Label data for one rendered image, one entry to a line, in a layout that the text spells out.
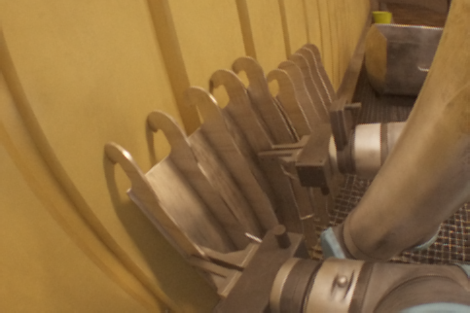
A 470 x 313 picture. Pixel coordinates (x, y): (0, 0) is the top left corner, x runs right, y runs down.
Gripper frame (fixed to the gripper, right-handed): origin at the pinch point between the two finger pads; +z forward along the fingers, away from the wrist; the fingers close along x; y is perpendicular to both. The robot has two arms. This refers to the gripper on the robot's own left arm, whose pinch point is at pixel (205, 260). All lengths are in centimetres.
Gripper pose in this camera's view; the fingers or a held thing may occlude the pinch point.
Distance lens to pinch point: 37.9
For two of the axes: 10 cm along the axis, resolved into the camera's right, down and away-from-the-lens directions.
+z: -7.8, 0.6, 6.3
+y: -3.7, -8.5, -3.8
